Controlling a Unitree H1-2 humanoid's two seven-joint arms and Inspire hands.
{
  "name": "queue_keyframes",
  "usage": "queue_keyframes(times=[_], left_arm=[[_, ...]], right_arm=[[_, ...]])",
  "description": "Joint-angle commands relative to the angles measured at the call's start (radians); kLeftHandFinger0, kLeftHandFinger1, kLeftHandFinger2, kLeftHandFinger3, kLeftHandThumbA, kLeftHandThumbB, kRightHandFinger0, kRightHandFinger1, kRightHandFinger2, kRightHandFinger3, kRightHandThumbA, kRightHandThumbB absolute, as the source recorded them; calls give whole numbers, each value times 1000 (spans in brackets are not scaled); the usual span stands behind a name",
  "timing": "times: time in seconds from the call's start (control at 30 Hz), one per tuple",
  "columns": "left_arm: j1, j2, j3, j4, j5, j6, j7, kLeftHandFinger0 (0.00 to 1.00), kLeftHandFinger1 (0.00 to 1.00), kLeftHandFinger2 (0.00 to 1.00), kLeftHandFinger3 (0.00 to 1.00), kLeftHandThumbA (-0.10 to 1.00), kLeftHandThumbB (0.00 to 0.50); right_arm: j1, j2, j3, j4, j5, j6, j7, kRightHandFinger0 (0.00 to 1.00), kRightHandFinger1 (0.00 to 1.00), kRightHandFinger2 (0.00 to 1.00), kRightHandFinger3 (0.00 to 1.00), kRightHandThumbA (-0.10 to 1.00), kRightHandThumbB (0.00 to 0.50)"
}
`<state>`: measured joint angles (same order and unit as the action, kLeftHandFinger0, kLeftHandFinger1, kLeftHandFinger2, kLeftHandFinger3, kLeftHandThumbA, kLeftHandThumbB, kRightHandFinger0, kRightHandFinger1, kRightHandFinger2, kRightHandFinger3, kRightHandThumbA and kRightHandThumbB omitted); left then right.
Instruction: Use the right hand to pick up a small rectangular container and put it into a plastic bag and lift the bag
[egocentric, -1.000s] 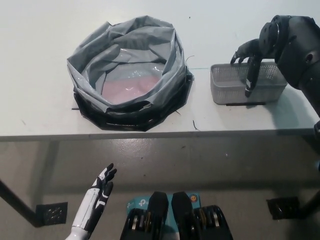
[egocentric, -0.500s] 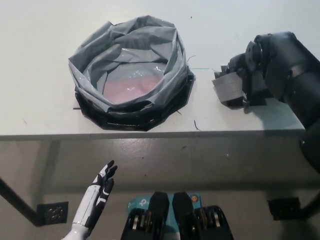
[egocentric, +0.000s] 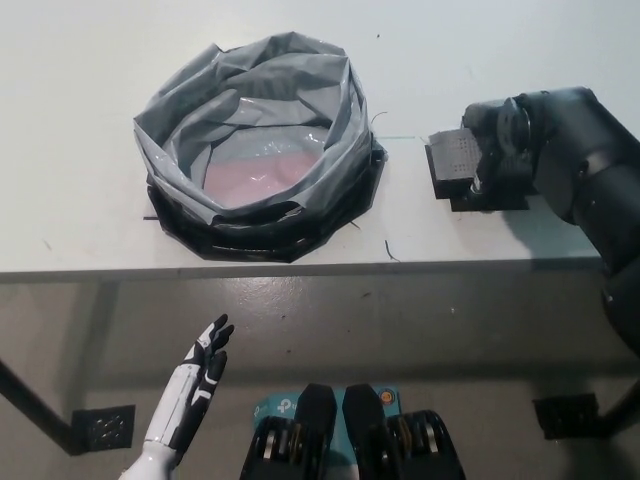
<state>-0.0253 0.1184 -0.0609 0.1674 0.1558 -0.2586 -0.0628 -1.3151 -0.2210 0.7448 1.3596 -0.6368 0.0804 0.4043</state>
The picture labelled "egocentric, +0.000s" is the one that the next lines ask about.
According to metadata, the black and white right hand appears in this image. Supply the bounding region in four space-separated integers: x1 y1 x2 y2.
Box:
460 97 539 201

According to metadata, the white and black left hand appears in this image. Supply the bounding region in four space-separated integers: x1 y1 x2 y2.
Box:
143 313 236 457

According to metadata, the small grey perforated container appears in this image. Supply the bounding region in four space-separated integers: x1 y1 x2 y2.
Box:
425 127 484 199

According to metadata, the grey bag-lined black bin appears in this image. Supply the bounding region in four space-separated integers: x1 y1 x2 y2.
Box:
132 30 390 265

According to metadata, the black tape marker patch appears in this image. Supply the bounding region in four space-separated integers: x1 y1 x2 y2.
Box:
424 143 532 214

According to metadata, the black perforated foot plate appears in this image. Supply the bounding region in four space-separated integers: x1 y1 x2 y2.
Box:
71 403 137 446
532 393 601 441

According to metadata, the black and teal robot torso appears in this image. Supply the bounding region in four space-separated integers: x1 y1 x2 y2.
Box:
239 382 469 480

